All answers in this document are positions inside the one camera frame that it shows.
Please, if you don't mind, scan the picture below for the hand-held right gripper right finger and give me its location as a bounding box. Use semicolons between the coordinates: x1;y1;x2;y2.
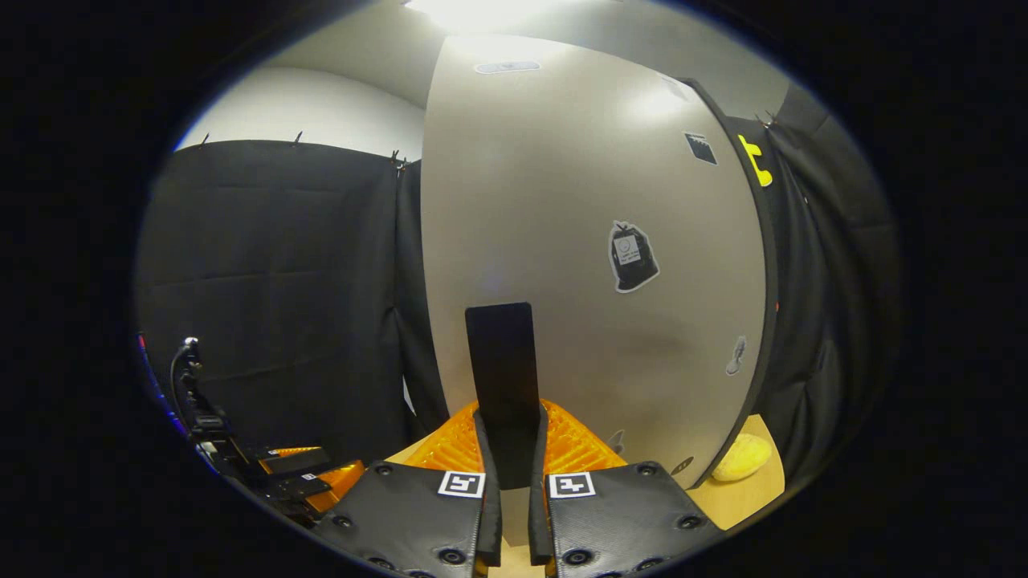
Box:
528;399;728;578

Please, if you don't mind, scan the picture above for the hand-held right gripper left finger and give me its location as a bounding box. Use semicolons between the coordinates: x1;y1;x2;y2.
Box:
309;400;504;578

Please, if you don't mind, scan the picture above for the black door handle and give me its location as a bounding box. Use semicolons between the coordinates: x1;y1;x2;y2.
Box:
464;302;543;490

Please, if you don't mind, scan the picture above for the beige cabinet door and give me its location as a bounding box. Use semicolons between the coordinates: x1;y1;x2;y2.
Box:
419;34;770;547

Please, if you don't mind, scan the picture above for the black backdrop cloth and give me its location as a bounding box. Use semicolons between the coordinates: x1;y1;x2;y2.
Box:
135;84;900;482

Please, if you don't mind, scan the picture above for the yellow round sponge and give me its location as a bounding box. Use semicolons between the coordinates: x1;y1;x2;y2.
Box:
711;433;773;482

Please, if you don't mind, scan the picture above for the ceiling light panel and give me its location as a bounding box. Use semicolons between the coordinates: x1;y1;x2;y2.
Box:
402;0;563;37

